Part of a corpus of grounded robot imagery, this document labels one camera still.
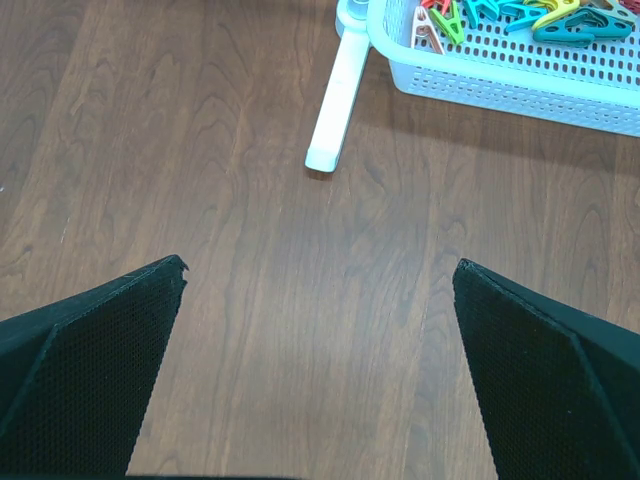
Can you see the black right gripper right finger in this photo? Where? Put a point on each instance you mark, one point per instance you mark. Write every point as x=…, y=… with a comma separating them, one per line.
x=558, y=389

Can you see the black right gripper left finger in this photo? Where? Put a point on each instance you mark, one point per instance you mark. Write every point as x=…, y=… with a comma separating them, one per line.
x=77, y=374

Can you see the pink clothespin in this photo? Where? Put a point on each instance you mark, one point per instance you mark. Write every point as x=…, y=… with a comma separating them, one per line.
x=423, y=31

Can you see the white plastic basket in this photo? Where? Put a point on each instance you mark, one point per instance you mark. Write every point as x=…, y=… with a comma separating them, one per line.
x=500, y=67

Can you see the teal clothespin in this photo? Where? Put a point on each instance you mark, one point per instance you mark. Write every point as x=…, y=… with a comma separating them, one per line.
x=582, y=28

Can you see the green clothespin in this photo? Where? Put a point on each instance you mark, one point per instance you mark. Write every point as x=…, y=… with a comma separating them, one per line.
x=445, y=14

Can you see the yellow clothespin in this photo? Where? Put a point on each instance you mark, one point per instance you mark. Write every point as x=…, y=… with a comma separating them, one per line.
x=556, y=10

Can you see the white clothes rack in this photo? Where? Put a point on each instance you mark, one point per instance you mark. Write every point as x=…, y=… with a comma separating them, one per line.
x=342, y=88

